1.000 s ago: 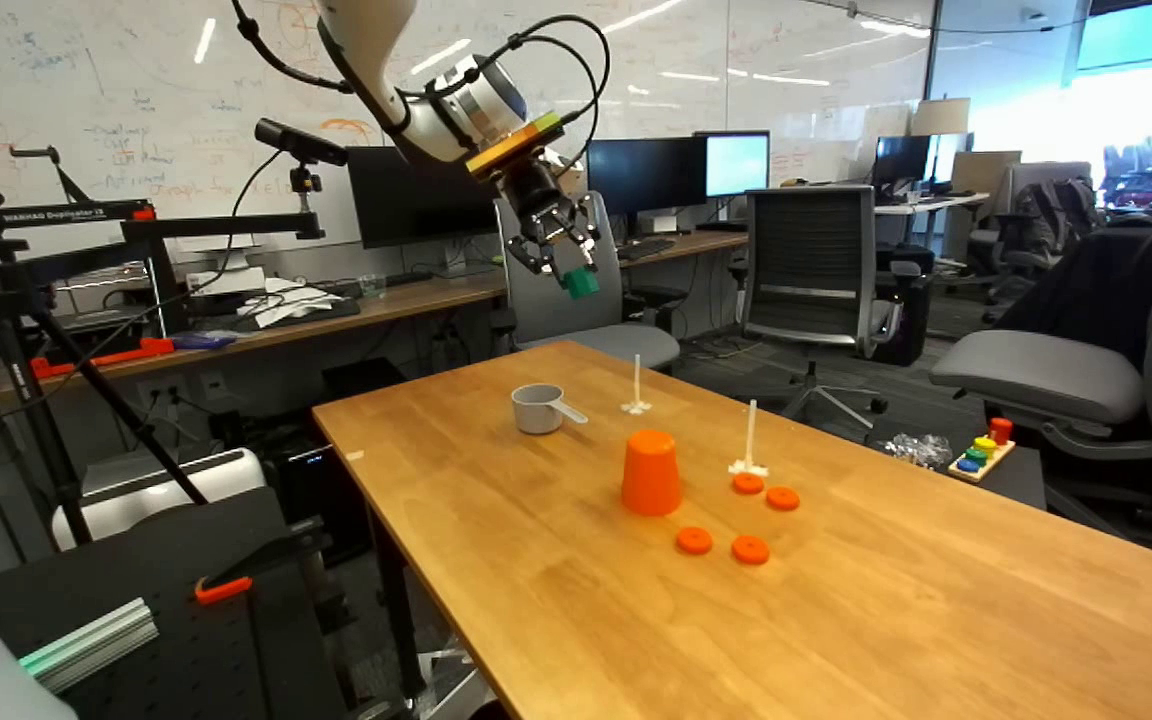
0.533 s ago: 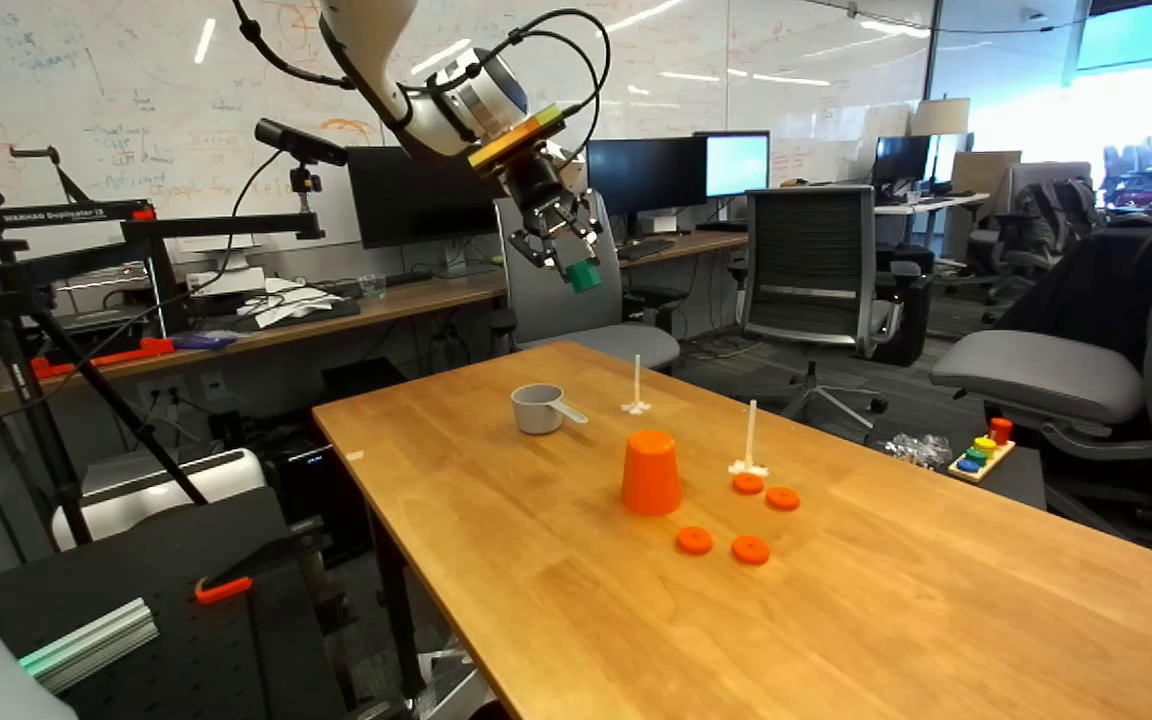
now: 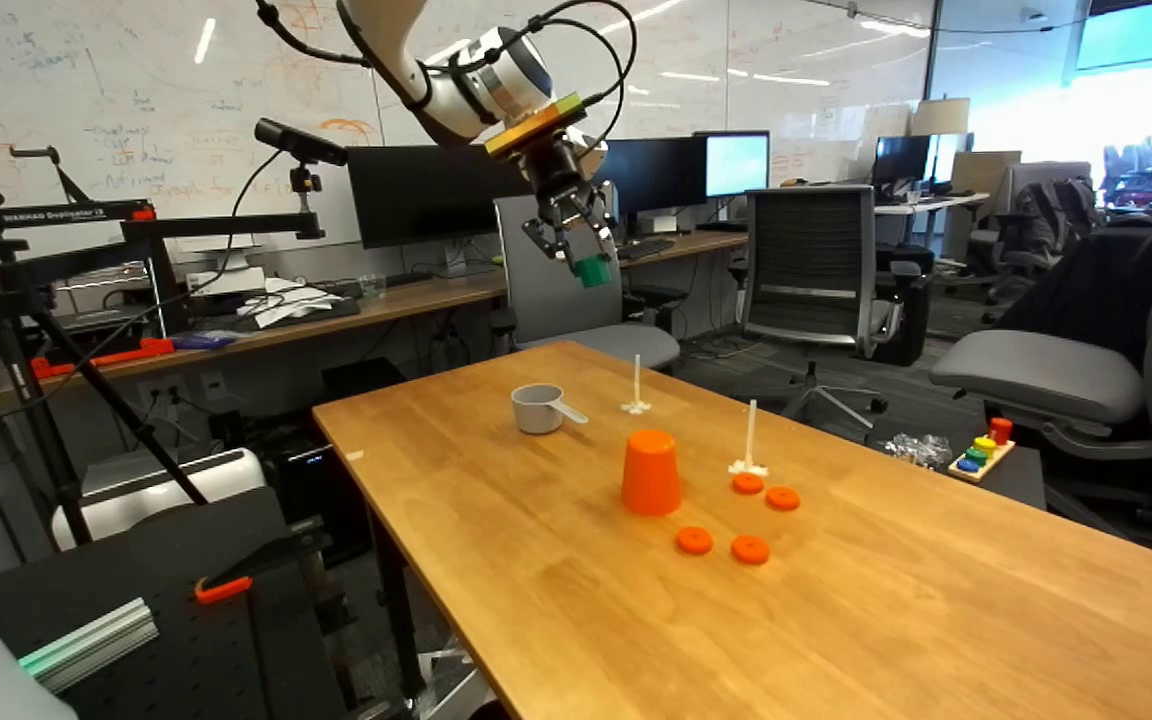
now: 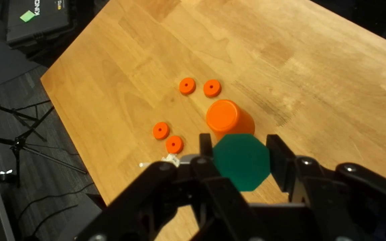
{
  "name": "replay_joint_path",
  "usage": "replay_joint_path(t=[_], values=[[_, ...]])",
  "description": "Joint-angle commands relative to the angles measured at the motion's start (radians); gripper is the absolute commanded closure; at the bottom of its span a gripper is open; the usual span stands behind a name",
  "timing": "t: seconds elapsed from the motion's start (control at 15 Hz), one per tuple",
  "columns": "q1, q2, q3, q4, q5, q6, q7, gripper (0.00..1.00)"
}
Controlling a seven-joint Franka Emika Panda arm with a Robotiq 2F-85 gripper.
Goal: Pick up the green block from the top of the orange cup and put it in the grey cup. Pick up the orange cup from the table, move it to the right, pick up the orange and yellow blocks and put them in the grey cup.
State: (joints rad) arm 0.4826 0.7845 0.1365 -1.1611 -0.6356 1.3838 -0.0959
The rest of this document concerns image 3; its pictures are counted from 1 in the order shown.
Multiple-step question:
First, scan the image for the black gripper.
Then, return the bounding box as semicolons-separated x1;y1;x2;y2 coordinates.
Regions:
522;132;630;271

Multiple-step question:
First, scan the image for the orange plastic cup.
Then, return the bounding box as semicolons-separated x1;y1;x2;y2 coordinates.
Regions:
620;426;688;520

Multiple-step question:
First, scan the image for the grey measuring cup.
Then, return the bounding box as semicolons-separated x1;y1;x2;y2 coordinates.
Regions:
509;380;593;442

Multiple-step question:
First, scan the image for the light grey office chair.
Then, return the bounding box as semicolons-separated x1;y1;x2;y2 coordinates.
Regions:
492;193;684;376

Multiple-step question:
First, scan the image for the black desktop monitor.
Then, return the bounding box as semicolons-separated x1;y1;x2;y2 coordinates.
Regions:
596;132;710;220

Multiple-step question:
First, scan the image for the wooden monitor desk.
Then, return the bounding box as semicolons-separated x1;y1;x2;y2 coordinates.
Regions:
608;227;757;278

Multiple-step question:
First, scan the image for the large black monitor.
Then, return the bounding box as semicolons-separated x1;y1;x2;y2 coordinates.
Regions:
339;140;532;254

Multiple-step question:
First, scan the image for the white peg on base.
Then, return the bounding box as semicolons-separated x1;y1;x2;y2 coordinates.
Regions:
616;348;656;422
723;397;776;486

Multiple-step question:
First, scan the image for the monitor with lit screen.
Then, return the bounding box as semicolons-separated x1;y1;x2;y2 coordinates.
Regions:
694;125;776;206

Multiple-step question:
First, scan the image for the black mesh office chair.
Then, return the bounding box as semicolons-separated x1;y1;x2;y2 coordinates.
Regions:
738;185;898;431

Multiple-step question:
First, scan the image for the long wooden desk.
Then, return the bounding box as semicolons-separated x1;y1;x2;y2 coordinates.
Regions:
0;267;518;411

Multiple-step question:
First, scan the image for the white papers pile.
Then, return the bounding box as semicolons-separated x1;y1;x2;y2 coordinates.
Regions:
188;259;347;333

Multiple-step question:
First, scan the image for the small dark monitor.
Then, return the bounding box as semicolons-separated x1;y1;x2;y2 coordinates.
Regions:
869;132;935;193

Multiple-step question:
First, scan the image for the white-topped office desk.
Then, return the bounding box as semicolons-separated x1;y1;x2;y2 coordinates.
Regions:
869;188;998;226

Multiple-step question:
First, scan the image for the clear plastic bag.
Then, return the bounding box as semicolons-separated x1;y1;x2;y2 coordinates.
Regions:
882;428;956;471

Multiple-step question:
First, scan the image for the beige monitor back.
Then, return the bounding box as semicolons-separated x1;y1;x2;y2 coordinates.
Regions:
948;150;1024;206

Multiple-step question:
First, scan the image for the black office chairs cluster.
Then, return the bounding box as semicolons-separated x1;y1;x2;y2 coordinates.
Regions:
965;177;1105;287

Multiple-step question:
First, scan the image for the colourful wooden stacking toy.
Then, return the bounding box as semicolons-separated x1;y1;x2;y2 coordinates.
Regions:
943;411;1022;486

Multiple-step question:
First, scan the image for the grey padded office chair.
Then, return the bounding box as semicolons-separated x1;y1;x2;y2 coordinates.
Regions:
928;217;1152;535

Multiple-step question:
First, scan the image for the orange clamp bar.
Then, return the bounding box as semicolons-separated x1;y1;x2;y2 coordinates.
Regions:
25;333;181;387

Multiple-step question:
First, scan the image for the black low side table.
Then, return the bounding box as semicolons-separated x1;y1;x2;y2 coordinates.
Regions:
884;431;1054;511

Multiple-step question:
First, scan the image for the black tripod with boom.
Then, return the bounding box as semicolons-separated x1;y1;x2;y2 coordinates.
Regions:
0;140;327;582

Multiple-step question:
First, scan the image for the black equipment case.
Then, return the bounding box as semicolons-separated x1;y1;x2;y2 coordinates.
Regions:
0;479;358;720

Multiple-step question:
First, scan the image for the silver metal bar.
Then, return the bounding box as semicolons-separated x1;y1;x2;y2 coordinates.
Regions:
12;594;164;700

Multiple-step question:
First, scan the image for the wooden wrist mount plate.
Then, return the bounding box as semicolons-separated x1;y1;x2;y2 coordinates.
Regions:
484;89;589;160

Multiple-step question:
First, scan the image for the black stereo camera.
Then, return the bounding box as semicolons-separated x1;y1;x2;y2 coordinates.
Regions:
250;112;358;172

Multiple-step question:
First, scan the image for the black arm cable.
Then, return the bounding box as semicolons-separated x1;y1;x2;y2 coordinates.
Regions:
251;0;646;152

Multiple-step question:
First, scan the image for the orange handle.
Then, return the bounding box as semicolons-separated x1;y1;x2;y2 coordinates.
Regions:
188;569;262;612

